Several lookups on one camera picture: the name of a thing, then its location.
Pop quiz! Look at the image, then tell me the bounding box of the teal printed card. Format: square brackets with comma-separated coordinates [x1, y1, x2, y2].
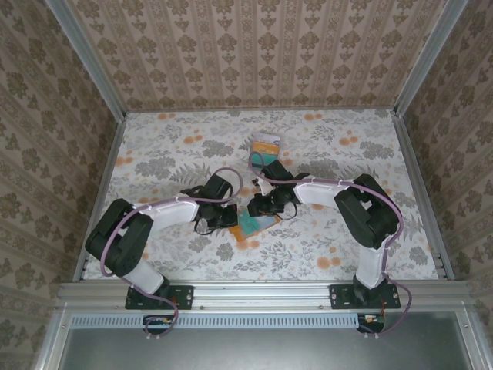
[236, 210, 261, 237]

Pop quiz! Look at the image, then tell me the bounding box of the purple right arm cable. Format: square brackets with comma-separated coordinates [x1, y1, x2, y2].
[248, 151, 413, 340]

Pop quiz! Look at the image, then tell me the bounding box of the aluminium front rail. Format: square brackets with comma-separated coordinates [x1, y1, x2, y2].
[57, 280, 475, 314]

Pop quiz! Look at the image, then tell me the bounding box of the aluminium side rail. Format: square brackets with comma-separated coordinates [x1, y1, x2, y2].
[391, 109, 456, 281]
[72, 113, 127, 282]

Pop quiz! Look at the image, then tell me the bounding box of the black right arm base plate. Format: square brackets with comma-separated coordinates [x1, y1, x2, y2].
[329, 284, 401, 311]

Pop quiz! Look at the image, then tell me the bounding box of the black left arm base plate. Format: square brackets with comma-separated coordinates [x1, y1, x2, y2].
[126, 284, 194, 311]

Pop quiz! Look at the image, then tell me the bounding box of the orange card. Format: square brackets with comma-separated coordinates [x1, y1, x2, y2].
[251, 141, 280, 156]

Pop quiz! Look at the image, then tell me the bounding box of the orange leather card holder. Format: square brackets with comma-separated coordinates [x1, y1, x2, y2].
[228, 207, 282, 244]

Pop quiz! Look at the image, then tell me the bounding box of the black cable connector box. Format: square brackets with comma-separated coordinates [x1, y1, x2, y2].
[356, 312, 386, 335]

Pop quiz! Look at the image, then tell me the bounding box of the aluminium frame strip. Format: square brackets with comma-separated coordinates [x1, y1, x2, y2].
[456, 311, 487, 370]
[33, 311, 74, 370]

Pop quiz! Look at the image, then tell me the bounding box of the floral patterned table cover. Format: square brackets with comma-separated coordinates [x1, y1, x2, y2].
[82, 109, 440, 282]

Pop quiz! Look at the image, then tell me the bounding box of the grey slotted cable duct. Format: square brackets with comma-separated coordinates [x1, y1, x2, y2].
[70, 312, 363, 329]

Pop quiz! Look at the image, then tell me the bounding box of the aluminium frame post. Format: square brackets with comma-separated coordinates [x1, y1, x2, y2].
[392, 0, 469, 115]
[45, 0, 128, 119]

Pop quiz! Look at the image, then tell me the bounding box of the thin black right gripper cable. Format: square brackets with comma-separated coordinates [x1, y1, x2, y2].
[277, 202, 297, 222]

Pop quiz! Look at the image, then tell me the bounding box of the thin black left gripper cable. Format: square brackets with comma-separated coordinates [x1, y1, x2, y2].
[193, 215, 217, 236]

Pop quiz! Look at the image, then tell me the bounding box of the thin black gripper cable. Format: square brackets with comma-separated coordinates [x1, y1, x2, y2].
[193, 215, 217, 236]
[277, 202, 297, 222]

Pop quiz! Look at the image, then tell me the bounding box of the grey metal sheet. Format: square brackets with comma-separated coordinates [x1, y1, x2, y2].
[57, 312, 477, 370]

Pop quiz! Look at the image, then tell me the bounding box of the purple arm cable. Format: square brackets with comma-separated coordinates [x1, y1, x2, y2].
[248, 151, 413, 340]
[99, 166, 244, 342]

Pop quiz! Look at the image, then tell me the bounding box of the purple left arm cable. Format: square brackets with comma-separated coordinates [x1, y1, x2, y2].
[99, 166, 244, 342]

